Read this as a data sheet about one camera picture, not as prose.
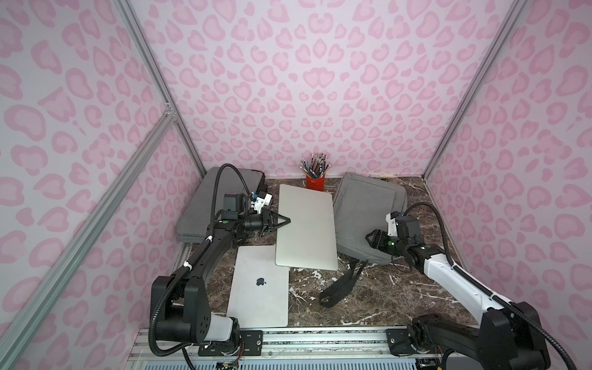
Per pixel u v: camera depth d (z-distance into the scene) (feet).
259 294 2.66
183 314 1.37
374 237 2.57
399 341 2.41
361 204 3.39
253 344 2.40
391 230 2.52
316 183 3.51
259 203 2.52
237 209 2.22
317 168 3.50
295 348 2.37
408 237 2.14
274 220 2.51
